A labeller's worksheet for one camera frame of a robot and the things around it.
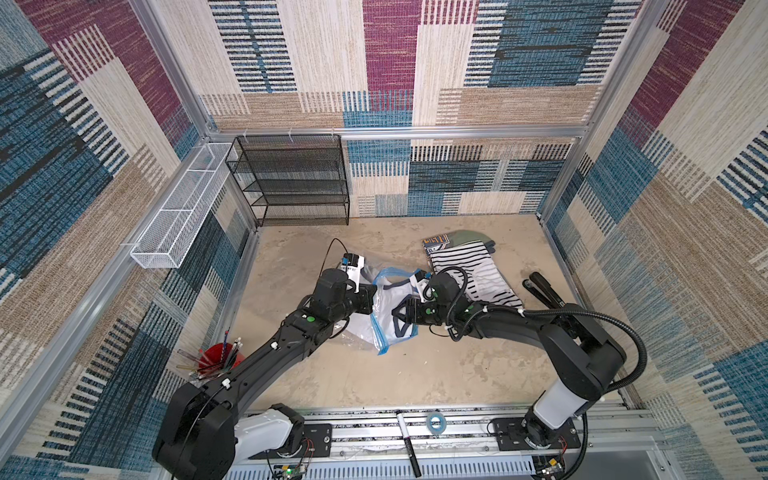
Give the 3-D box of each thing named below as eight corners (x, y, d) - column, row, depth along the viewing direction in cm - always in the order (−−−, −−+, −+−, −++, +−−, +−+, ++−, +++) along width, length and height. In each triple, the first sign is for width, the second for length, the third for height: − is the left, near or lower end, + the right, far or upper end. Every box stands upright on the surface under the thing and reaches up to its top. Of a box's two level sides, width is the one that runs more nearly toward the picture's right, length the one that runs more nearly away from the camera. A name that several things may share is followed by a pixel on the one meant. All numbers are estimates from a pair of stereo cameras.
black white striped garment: (459, 326, 94) (462, 319, 90) (427, 258, 111) (428, 250, 107) (517, 310, 97) (522, 302, 93) (477, 246, 114) (480, 238, 110)
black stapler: (555, 312, 97) (563, 304, 92) (522, 285, 103) (528, 275, 99) (562, 307, 98) (570, 298, 94) (529, 279, 105) (535, 270, 100)
